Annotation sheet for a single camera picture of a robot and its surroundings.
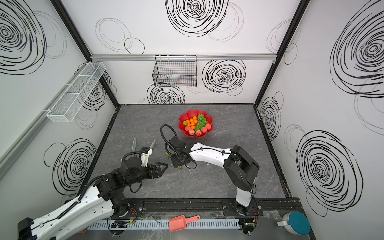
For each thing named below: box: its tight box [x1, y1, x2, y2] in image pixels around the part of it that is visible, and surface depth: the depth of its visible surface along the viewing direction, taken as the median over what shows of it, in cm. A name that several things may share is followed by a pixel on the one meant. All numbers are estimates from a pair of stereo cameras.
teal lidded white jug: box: [277, 211, 312, 236], surface depth 66 cm
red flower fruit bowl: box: [178, 110, 214, 138], surface depth 106 cm
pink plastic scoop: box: [169, 215, 201, 232], surface depth 71 cm
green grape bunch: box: [194, 113, 208, 133], surface depth 107 cm
